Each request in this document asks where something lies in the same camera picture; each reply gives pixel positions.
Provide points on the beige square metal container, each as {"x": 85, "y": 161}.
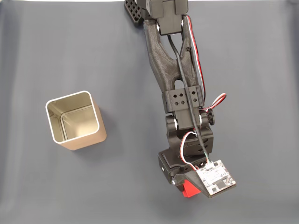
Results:
{"x": 79, "y": 121}

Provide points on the camera board with black mount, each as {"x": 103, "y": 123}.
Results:
{"x": 216, "y": 177}

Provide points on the dark grey table mat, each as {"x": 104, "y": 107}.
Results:
{"x": 70, "y": 186}

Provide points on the red cube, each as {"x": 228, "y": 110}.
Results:
{"x": 189, "y": 192}

